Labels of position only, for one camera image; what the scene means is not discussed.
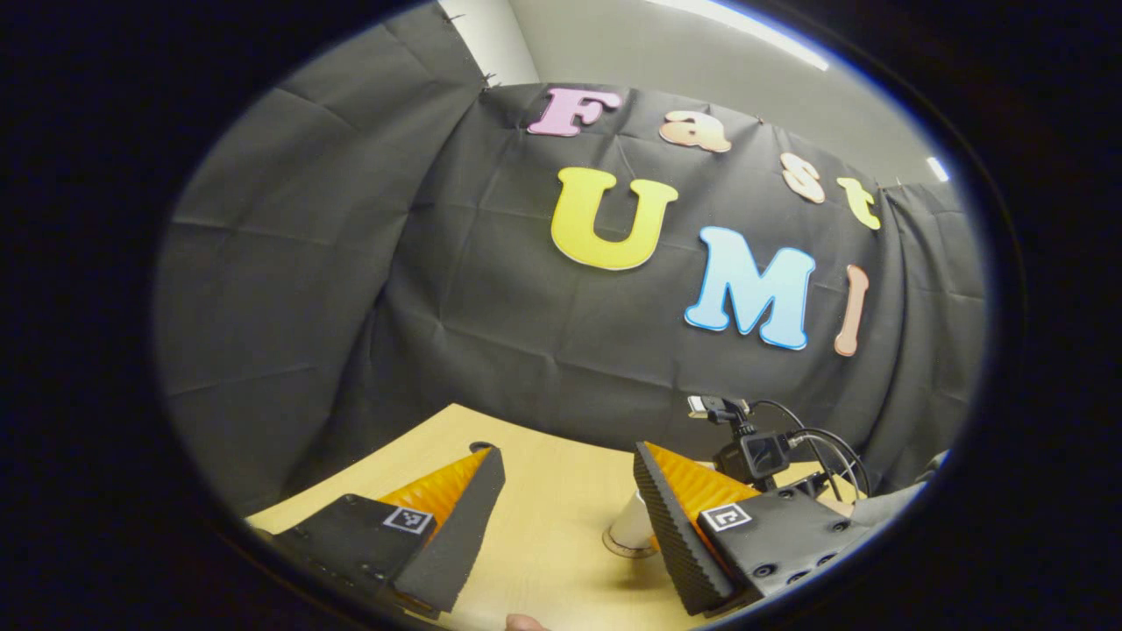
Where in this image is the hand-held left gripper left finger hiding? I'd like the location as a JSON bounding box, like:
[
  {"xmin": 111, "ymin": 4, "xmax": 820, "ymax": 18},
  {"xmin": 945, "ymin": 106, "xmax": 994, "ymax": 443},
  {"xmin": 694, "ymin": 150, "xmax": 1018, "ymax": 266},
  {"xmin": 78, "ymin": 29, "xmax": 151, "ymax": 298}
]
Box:
[{"xmin": 254, "ymin": 443, "xmax": 507, "ymax": 619}]

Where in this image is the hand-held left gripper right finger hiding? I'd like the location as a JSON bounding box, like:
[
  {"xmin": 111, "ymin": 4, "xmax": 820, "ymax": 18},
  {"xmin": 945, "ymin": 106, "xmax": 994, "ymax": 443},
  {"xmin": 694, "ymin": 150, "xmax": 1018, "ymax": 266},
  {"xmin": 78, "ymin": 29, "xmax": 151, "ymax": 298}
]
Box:
[{"xmin": 634, "ymin": 442, "xmax": 878, "ymax": 618}]

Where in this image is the white cup with wooden handle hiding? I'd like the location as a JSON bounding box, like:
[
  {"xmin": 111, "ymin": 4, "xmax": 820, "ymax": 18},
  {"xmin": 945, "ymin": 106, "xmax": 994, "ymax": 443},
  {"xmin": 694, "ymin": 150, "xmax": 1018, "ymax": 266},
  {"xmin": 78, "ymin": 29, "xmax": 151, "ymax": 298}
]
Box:
[{"xmin": 607, "ymin": 489, "xmax": 658, "ymax": 553}]

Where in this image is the round wooden coaster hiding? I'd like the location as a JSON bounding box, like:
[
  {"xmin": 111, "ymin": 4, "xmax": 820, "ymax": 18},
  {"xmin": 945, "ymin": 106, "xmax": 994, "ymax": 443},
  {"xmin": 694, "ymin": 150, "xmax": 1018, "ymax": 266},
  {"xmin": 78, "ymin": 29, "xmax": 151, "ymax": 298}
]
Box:
[{"xmin": 601, "ymin": 528, "xmax": 659, "ymax": 560}]

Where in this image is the light wooden desktop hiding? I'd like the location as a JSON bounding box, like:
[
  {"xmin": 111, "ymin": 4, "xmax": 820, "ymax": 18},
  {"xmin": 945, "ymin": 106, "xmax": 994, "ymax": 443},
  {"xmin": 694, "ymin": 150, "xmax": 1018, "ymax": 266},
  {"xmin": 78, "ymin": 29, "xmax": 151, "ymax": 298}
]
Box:
[{"xmin": 245, "ymin": 403, "xmax": 860, "ymax": 631}]

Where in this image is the black backdrop cloth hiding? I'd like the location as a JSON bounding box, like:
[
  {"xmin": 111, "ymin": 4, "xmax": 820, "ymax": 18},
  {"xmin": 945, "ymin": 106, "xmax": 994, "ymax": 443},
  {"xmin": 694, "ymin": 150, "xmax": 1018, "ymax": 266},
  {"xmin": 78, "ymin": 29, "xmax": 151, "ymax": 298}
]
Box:
[{"xmin": 153, "ymin": 0, "xmax": 991, "ymax": 518}]

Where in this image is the long ceiling light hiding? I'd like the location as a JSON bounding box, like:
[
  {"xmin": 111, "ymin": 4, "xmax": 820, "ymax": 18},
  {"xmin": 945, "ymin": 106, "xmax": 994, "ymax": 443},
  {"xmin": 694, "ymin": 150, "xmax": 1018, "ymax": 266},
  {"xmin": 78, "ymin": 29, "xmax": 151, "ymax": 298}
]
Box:
[{"xmin": 647, "ymin": 0, "xmax": 830, "ymax": 72}]

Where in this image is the black cable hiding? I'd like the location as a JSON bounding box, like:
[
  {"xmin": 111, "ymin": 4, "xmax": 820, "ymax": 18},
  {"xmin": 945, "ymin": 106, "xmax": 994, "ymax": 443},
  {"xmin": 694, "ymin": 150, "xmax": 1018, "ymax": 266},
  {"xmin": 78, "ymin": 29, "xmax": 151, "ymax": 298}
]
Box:
[
  {"xmin": 752, "ymin": 400, "xmax": 834, "ymax": 481},
  {"xmin": 787, "ymin": 427, "xmax": 874, "ymax": 500}
]

